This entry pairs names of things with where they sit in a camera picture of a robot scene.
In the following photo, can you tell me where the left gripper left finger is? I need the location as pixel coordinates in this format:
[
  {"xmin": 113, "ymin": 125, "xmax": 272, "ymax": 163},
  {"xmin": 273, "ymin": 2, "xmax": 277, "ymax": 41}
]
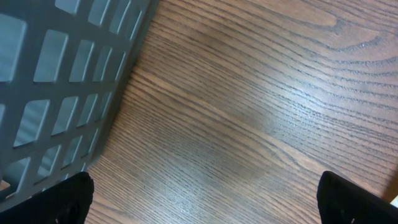
[{"xmin": 1, "ymin": 172, "xmax": 94, "ymax": 224}]

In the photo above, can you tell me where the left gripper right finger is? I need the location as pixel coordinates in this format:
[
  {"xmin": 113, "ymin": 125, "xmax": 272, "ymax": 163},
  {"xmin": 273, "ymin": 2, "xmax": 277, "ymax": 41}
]
[{"xmin": 317, "ymin": 170, "xmax": 397, "ymax": 224}]

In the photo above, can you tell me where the grey plastic mesh basket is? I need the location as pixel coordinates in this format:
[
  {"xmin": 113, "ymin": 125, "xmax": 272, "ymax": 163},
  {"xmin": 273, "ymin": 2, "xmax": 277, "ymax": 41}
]
[{"xmin": 1, "ymin": 0, "xmax": 158, "ymax": 210}]

